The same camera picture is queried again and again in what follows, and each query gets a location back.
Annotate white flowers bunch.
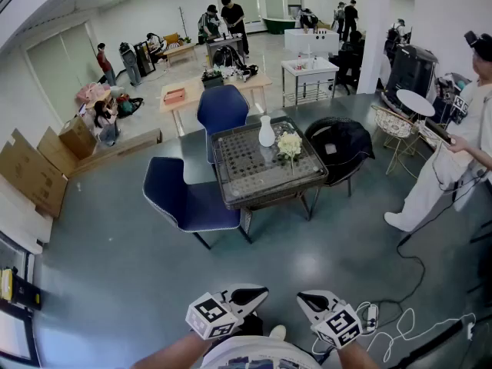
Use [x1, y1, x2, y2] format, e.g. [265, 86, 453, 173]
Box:
[218, 64, 242, 83]

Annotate black wicker chair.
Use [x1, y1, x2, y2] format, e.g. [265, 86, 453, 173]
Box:
[304, 116, 376, 221]

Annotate white counter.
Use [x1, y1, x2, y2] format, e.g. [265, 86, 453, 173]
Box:
[284, 28, 340, 56]

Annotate long brown cardboard box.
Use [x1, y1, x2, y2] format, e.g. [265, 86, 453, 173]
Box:
[68, 128, 163, 177]

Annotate white power strip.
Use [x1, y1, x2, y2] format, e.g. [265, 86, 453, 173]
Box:
[361, 301, 380, 336]

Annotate white flat board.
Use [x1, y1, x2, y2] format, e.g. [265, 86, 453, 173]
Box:
[0, 184, 54, 255]

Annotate grey work cart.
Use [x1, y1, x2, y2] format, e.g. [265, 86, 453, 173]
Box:
[205, 35, 245, 65]

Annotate black upright frame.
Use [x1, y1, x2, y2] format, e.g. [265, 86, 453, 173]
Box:
[134, 39, 157, 77]

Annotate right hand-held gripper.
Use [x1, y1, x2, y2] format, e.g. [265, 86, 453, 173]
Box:
[296, 290, 363, 350]

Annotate black floor cable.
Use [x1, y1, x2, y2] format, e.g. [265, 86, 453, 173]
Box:
[374, 155, 487, 307]

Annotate black backpack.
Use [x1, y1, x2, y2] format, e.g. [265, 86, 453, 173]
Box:
[211, 45, 245, 71]

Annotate pink bags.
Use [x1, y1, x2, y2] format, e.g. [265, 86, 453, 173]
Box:
[75, 81, 112, 105]

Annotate white round side table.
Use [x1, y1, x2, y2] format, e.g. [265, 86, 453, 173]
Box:
[395, 88, 436, 118]

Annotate yellow and black device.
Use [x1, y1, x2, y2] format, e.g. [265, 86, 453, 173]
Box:
[0, 267, 42, 311]

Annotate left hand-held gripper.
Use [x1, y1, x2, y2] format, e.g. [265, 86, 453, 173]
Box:
[185, 283, 270, 341]

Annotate light wooden work table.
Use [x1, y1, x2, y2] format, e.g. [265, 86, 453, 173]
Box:
[159, 72, 273, 137]

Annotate person's black trousers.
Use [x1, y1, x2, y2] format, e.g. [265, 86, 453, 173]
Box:
[238, 313, 266, 337]

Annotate green and black bag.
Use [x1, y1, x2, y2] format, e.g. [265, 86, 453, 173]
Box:
[116, 95, 145, 119]

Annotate white sink cabinet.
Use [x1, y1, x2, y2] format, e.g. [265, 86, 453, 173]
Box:
[280, 55, 340, 108]

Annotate glass-top wicker table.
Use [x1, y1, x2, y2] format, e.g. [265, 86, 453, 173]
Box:
[210, 116, 330, 234]

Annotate large black case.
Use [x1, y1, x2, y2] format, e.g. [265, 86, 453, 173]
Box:
[385, 44, 439, 109]

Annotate thin coat rack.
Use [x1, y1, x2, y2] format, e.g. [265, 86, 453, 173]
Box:
[178, 6, 189, 42]

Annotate black framed screen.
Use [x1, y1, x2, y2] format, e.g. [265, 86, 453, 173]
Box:
[0, 308, 39, 367]

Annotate white cable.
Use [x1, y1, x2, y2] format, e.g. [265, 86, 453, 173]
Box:
[313, 307, 477, 363]

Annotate green bathtub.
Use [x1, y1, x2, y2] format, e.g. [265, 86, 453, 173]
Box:
[262, 16, 299, 35]

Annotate low wooden bench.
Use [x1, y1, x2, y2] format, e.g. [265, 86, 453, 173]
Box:
[164, 43, 197, 67]

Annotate blue padded chair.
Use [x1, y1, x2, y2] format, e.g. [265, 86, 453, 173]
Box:
[196, 85, 251, 165]
[142, 156, 254, 250]

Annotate flattened cardboard box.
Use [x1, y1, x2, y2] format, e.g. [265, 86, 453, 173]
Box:
[0, 128, 69, 218]
[37, 126, 80, 177]

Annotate person's white printed shirt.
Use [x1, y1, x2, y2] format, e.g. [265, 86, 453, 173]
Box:
[199, 334, 324, 369]

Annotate person's right forearm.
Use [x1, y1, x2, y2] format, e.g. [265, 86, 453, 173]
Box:
[337, 340, 381, 369]

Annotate black jacket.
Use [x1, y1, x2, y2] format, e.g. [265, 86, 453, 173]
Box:
[314, 120, 376, 187]

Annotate cream flowers bouquet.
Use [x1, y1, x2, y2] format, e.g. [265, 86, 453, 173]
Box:
[276, 131, 304, 176]

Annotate black planter box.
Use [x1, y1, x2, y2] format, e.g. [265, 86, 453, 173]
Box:
[201, 70, 224, 89]

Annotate gold wire chair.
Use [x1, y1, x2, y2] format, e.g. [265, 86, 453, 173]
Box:
[371, 105, 428, 180]

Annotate white vase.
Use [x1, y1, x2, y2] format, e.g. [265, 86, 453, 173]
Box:
[258, 115, 276, 148]

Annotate person's left forearm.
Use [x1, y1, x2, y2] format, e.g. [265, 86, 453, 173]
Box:
[130, 331, 212, 369]

